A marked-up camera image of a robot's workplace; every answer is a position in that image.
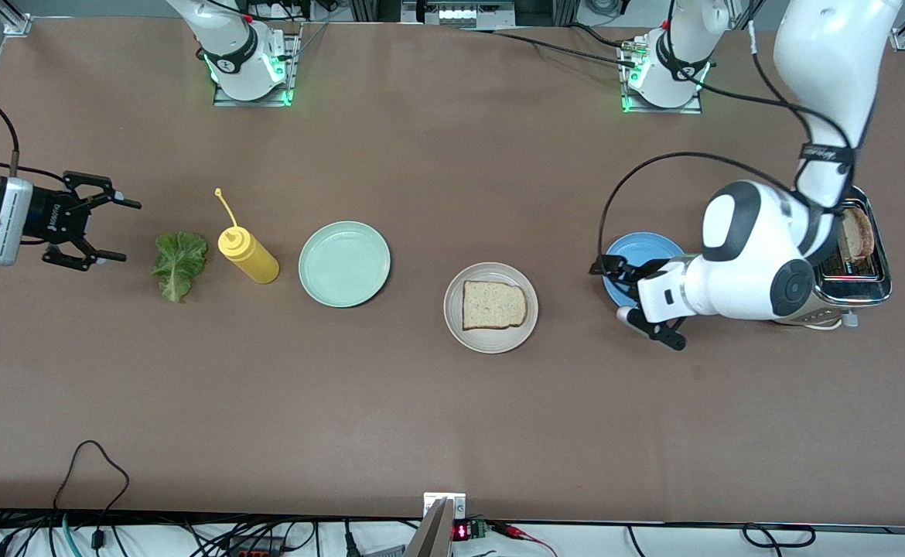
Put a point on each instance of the grey metal bar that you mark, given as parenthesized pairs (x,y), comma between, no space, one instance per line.
(431,538)

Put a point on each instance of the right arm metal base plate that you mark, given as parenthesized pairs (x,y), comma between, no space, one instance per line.
(295,77)

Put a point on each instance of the green lettuce leaf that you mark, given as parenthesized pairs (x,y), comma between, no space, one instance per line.
(180,263)

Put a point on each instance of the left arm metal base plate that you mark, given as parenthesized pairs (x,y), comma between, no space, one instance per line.
(661,110)

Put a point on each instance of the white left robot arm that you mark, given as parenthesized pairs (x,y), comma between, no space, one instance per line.
(754,263)

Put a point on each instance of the silver metal bracket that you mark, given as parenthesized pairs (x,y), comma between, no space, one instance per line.
(459,507)

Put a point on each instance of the red alligator clip lead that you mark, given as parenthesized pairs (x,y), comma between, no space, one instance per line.
(510,530)

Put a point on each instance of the red digit display module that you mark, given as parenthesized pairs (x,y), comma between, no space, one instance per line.
(462,531)

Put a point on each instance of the beige and chrome toaster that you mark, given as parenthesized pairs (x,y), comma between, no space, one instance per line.
(862,286)

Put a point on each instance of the yellow mustard squeeze bottle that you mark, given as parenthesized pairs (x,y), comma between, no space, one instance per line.
(251,259)

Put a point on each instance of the black control box with lights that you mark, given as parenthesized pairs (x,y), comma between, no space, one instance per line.
(456,14)

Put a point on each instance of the pale green plate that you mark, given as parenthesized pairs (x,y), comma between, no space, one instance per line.
(344,264)

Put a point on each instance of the toasted bread slice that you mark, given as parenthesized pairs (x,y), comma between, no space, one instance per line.
(858,232)
(495,305)

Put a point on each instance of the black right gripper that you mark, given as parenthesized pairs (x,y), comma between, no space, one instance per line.
(45,217)

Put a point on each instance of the blue plate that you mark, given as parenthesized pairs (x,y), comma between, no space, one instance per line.
(646,244)

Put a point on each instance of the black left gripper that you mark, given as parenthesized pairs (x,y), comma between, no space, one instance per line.
(643,271)

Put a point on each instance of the beige plate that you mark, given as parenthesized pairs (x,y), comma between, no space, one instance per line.
(491,342)

